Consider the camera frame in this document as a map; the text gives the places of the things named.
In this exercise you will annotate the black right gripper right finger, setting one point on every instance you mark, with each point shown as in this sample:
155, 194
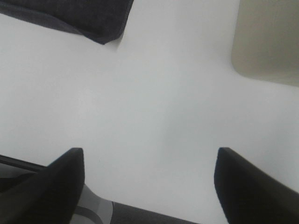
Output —
249, 196

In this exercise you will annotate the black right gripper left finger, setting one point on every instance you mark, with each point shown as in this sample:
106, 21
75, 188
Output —
48, 196

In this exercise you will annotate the dark grey towel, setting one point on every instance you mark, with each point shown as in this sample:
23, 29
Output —
101, 21

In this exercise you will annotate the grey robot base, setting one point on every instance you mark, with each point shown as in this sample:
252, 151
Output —
91, 209

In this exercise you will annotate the beige storage bin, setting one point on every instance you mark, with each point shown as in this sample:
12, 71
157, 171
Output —
266, 41

